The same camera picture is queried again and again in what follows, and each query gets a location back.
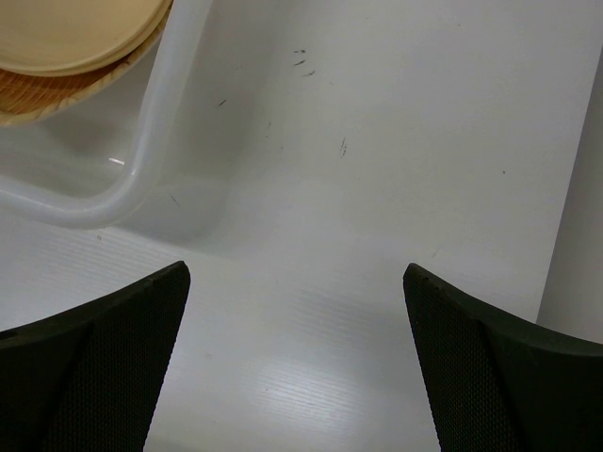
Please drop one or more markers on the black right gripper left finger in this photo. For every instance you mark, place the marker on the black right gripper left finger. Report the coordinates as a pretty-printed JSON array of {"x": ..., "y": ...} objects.
[{"x": 88, "y": 379}]

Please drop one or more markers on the woven bamboo tray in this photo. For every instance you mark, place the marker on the woven bamboo tray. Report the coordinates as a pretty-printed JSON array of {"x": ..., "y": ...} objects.
[{"x": 27, "y": 98}]

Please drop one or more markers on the yellow bear plate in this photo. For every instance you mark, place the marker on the yellow bear plate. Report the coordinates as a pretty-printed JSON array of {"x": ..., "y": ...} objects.
[
  {"x": 136, "y": 47},
  {"x": 69, "y": 37}
]

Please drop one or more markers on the translucent white plastic bin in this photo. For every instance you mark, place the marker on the translucent white plastic bin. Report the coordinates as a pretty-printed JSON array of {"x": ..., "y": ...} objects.
[{"x": 151, "y": 149}]

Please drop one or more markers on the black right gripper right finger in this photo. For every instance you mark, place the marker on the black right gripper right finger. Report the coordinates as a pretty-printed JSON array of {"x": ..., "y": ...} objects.
[{"x": 496, "y": 382}]

